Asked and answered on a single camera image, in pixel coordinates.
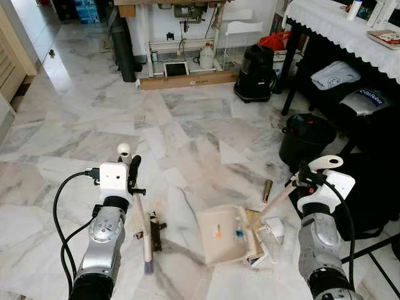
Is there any pink-handled broom with white knob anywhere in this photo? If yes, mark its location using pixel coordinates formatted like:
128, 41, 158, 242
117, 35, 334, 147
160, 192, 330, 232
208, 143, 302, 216
116, 143, 156, 276

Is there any small clear plastic bottle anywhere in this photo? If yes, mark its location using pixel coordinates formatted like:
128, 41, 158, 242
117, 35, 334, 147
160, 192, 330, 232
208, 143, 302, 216
234, 226, 246, 246

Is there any black bucket with red mark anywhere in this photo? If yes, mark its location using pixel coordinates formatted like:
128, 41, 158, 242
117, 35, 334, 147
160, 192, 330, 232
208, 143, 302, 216
277, 112, 338, 168

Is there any dark brown strip scrap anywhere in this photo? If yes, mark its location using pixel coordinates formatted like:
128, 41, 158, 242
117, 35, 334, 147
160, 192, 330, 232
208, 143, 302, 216
134, 211, 169, 253

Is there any small brown cylinder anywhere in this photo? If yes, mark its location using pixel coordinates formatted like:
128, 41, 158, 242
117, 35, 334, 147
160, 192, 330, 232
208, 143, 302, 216
262, 179, 274, 204

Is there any large black cloth cover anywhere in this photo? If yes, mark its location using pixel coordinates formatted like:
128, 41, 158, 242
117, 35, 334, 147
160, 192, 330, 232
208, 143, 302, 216
336, 106, 400, 239

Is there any brown cardboard piece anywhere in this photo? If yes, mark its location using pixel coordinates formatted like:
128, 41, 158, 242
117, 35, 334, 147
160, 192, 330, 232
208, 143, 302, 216
246, 209, 265, 261

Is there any silver appliance with blue label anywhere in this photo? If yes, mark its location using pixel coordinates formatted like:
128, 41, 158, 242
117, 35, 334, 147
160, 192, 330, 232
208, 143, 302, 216
338, 87, 392, 117

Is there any white folded bag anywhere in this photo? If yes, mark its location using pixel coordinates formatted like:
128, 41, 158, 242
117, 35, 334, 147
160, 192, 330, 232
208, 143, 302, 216
310, 60, 362, 91

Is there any long brown cardboard box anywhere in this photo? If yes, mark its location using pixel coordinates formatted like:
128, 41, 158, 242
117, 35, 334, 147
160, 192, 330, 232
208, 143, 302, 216
138, 69, 240, 92

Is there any white-framed tablet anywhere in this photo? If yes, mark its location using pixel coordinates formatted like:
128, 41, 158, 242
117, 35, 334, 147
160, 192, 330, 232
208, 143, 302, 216
163, 60, 190, 78

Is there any black canister vacuum cleaner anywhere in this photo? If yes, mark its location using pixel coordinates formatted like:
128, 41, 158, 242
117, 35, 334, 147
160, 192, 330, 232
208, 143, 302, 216
234, 43, 278, 103

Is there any black rolled mat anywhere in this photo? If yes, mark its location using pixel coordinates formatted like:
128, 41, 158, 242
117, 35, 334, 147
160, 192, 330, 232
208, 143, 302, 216
109, 9, 140, 84

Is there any white-framed sewing table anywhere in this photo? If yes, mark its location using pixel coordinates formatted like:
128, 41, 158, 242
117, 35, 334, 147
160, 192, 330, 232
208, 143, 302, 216
114, 0, 233, 79

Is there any white plastic jug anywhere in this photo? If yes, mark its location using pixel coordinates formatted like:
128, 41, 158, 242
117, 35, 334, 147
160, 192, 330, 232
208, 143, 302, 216
198, 42, 216, 70

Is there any red plastic bag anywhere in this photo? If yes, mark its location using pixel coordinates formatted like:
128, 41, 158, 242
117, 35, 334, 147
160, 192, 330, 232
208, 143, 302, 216
257, 31, 292, 51

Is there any table with white lace cloth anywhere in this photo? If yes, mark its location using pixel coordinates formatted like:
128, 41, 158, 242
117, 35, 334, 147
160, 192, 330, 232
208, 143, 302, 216
279, 0, 400, 116

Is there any colourful picture book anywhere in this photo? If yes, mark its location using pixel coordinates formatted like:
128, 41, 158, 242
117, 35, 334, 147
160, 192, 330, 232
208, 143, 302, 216
367, 29, 400, 50

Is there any light wooden furniture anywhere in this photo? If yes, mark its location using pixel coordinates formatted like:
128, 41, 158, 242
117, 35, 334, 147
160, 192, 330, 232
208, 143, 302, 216
0, 5, 39, 104

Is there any blue box stack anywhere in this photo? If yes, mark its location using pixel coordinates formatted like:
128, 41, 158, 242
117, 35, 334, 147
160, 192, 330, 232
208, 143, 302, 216
74, 0, 101, 25

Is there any white bottle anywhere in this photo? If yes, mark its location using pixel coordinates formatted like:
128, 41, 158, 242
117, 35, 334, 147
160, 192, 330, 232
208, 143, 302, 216
346, 0, 364, 20

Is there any white flat box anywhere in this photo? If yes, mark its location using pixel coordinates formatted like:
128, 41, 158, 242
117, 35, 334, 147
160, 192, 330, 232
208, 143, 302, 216
368, 0, 395, 29

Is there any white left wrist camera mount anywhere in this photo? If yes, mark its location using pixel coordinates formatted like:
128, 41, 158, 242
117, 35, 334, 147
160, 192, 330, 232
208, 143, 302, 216
98, 162, 131, 200

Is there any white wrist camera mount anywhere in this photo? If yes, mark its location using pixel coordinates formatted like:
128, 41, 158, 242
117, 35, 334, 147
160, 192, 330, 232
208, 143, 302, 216
98, 162, 131, 200
297, 171, 356, 214

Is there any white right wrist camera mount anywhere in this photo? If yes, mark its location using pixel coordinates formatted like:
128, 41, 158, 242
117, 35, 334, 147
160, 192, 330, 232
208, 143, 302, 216
297, 171, 356, 214

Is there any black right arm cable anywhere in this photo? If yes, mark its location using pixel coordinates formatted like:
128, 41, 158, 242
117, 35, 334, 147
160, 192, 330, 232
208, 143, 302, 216
324, 180, 358, 289

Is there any white wire rack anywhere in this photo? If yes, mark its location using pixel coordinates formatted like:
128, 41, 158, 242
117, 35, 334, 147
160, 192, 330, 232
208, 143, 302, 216
215, 9, 264, 71

